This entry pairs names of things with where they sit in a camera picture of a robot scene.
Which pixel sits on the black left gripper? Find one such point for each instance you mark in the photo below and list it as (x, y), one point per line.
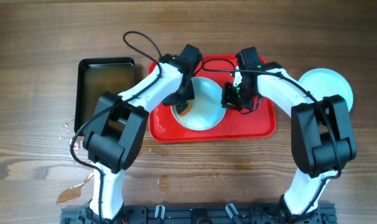
(190, 93)

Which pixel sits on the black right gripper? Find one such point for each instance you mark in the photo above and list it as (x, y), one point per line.
(229, 101)

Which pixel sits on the orange green sponge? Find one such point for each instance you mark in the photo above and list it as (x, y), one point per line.
(183, 108)

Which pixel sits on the white plate with sauce squiggle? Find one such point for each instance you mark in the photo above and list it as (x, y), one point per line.
(205, 110)

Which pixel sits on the white plate with brown streak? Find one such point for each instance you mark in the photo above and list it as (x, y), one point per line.
(322, 82)

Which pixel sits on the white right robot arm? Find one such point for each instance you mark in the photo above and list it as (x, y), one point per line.
(322, 139)

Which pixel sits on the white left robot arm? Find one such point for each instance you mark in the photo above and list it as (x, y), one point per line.
(114, 135)

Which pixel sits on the red plastic tray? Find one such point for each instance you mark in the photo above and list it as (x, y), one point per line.
(163, 127)

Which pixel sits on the black water tray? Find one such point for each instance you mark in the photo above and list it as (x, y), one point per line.
(97, 76)

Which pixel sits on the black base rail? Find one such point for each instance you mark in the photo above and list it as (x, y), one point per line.
(257, 213)

